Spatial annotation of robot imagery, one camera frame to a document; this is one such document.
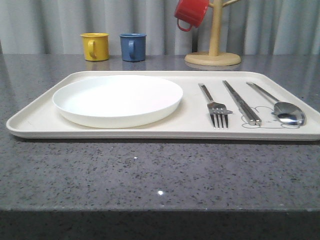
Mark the white round plate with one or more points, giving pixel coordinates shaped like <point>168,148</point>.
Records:
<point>118,101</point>

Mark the steel fork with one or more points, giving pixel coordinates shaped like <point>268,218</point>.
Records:
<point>217,111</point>

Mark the steel chopstick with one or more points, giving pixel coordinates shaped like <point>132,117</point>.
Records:
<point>243,102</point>
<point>237,102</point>

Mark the steel spoon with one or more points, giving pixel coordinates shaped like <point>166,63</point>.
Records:
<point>286,112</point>

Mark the cream rabbit serving tray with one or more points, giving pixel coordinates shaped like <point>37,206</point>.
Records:
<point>41,120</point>

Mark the blue enamel mug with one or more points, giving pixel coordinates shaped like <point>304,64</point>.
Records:
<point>133,47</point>

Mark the wooden mug tree stand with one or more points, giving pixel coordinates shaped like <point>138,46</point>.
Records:
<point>214,57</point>

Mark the yellow enamel mug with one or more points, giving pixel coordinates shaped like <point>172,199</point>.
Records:
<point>95,46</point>

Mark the red enamel mug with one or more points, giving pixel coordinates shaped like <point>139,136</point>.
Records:
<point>191,12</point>

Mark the grey curtain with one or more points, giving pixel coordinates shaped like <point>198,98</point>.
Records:
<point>249,27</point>

